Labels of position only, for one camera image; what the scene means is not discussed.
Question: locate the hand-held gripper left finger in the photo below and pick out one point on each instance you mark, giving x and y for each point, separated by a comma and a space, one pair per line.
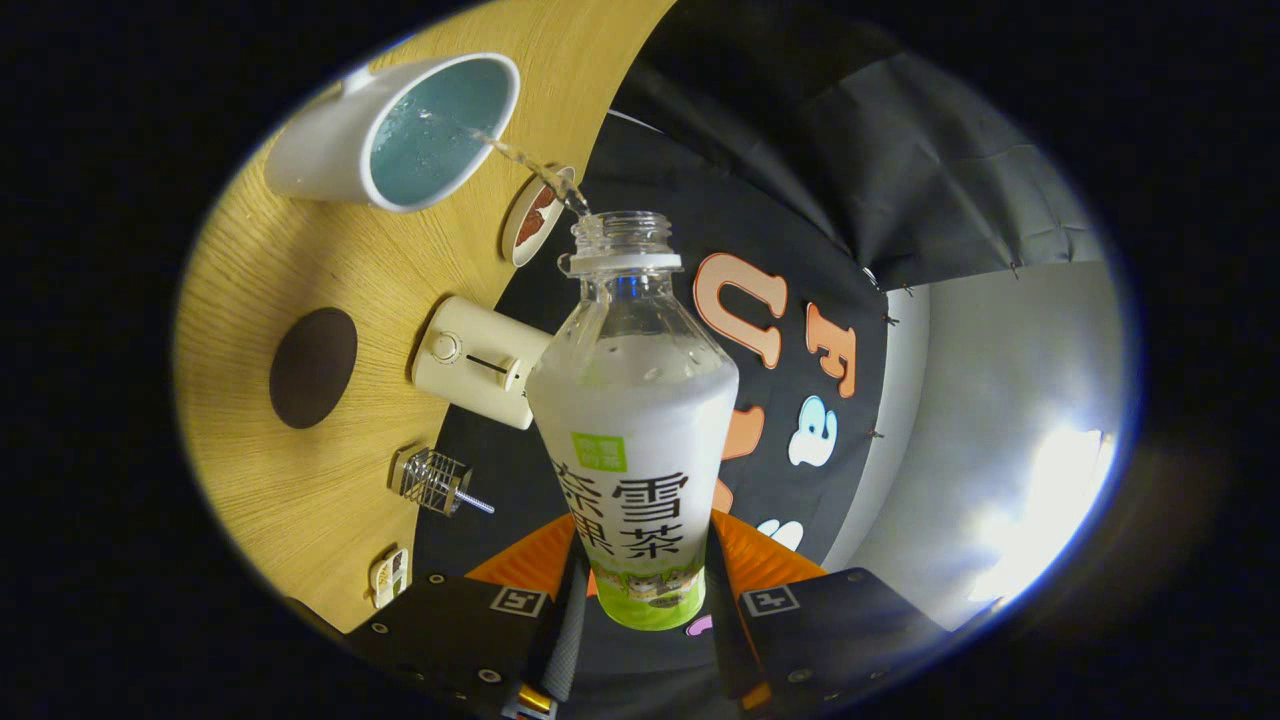
450, 635

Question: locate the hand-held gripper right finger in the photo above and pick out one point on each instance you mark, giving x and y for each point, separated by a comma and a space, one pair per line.
840, 635

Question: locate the clear bottle with white label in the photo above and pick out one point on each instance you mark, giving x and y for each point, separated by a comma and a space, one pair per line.
630, 420

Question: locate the dark brown round coaster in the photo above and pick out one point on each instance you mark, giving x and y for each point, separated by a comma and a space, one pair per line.
313, 368

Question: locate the white cup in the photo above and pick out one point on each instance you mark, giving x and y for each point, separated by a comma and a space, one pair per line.
310, 150

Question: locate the white divided dish with beans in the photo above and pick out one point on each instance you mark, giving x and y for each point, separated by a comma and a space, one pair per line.
390, 578

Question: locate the wooden table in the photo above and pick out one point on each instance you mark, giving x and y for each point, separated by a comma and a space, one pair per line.
300, 500

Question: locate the large ceiling light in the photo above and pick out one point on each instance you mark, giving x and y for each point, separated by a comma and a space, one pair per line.
1050, 500

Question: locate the cream toaster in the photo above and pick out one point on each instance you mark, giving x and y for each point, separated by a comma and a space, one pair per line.
470, 360

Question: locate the round beige plate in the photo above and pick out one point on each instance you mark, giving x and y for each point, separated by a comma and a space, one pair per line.
512, 245

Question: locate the red meat piece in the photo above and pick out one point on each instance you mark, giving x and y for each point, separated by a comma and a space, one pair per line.
528, 230
545, 200

